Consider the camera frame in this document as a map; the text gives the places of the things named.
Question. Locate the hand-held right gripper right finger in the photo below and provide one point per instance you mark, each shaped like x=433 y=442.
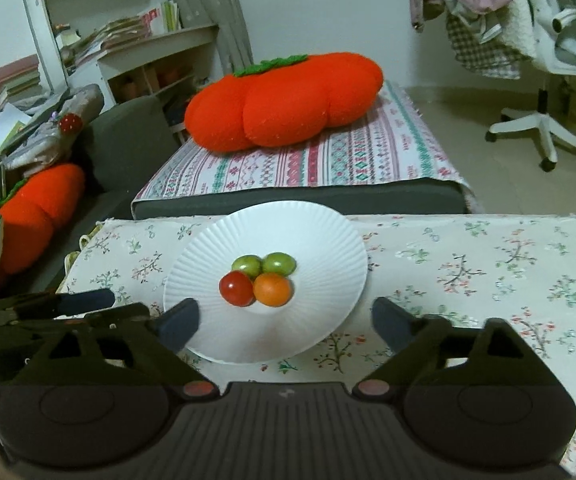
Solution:
x=390 y=322

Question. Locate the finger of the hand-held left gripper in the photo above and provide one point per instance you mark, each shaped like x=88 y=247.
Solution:
x=88 y=301
x=118 y=316

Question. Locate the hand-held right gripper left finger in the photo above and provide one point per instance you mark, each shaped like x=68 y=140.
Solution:
x=180 y=322

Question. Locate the white ribbed plate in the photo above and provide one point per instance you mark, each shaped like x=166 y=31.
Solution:
x=278 y=230

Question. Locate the red cherry tomato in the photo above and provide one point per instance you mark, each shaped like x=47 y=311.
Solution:
x=237 y=288

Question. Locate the small green tomato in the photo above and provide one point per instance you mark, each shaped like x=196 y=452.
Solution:
x=246 y=264

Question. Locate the floral tablecloth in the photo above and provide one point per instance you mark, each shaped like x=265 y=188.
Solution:
x=467 y=270

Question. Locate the orange cherry tomato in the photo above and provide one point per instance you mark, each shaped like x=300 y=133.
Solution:
x=273 y=289

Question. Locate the small orange persimmon cushion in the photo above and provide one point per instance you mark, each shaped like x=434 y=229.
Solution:
x=33 y=215

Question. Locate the large green tomato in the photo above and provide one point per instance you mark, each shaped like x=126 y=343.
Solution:
x=279 y=263

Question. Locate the grey sofa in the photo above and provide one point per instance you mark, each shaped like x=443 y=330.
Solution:
x=123 y=140

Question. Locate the silver bag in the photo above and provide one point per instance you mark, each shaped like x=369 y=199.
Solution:
x=33 y=135

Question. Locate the red strawberry charm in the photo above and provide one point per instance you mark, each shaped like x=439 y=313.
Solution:
x=69 y=122

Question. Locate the white paper sheets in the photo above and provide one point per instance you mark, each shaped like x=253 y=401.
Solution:
x=8 y=127

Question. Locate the stack of books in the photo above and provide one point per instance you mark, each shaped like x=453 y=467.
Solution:
x=13 y=80

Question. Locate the large orange persimmon cushion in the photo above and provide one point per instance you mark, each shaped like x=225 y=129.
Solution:
x=288 y=100

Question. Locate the white office chair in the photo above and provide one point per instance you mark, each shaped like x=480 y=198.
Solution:
x=542 y=125

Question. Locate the pile of magazines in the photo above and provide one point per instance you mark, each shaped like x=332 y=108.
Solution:
x=118 y=30

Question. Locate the white bookshelf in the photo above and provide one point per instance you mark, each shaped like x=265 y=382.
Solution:
x=178 y=35

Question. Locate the checked cloth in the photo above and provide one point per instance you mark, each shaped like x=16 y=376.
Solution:
x=482 y=50

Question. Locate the grey curtain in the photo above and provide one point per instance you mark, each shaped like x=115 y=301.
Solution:
x=203 y=10

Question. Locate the white fleece jacket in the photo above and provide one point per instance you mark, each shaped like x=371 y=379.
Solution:
x=522 y=10

